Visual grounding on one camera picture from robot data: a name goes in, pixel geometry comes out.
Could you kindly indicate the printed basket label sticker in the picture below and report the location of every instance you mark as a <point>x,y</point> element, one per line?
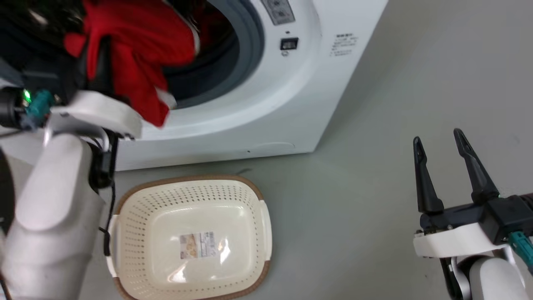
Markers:
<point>199,244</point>

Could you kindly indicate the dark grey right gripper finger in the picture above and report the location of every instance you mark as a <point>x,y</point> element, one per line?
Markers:
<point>476,175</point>
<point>427,187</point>

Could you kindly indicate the grey rubber door gasket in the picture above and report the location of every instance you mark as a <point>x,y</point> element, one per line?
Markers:
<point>245,54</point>

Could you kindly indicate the black door latch socket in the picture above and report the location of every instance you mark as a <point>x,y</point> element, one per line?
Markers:
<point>289,43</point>

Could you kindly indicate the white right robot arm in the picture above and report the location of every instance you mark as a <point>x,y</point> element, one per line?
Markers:
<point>495,279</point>

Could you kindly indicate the cream perforated laundry basket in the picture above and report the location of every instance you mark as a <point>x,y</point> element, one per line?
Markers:
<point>195,216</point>

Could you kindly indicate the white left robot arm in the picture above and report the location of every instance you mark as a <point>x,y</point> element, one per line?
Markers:
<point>50,200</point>

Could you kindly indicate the white front-load washing machine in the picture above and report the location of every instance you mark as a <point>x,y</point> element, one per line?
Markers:
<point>287,104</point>

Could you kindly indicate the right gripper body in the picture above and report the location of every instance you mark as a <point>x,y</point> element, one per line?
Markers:
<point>466,233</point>

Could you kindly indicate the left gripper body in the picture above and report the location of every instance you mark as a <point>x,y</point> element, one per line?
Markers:
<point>95,110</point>

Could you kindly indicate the red garment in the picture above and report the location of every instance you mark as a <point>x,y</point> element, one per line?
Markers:
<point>141,46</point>

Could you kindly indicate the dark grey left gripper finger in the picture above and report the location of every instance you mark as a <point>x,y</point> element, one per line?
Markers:
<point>100,66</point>

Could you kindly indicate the grey info sticker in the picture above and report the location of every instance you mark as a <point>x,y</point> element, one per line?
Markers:
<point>278,10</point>

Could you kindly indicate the dark glass washer door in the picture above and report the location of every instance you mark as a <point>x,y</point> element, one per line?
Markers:
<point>29,25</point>

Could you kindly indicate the printed warning text label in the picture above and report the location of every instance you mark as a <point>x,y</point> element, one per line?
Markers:
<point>343,44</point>

